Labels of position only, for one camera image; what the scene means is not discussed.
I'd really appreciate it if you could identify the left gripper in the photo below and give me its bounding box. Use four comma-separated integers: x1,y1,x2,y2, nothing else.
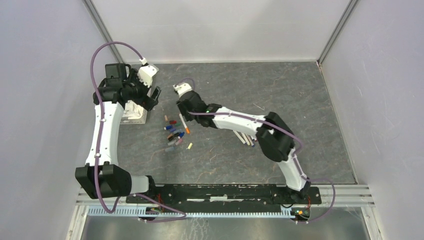
123,69,161,112

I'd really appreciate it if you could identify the orange capped marker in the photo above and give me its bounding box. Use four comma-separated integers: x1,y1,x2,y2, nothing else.
179,113,190,134

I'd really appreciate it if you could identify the light blue cap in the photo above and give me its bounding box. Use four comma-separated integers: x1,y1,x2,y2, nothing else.
172,128,183,134

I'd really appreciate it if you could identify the green capped marker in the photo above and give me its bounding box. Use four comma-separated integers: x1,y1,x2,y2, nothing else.
241,133,251,146

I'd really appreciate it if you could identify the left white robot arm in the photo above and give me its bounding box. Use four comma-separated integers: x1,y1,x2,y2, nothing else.
75,63,161,204

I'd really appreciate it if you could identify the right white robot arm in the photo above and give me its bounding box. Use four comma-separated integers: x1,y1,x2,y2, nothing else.
174,88,310,204

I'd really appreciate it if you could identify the white cloth in basket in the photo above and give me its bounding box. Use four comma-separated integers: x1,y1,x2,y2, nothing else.
122,100,144,120

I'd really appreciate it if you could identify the white plastic basket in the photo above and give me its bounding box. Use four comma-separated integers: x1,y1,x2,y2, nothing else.
120,100,148,125

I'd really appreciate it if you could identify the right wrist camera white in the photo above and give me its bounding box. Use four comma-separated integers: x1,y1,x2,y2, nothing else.
173,82,193,98

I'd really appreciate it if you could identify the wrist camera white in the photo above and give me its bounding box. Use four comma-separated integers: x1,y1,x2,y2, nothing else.
137,58,159,88
173,82,193,98

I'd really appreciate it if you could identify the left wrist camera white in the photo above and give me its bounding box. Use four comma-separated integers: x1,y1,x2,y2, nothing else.
137,58,159,88

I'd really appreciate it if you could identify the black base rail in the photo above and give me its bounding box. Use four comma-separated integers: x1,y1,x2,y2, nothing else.
145,184,323,213

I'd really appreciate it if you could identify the white cable duct strip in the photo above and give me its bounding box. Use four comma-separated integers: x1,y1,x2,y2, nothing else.
87,205,295,219

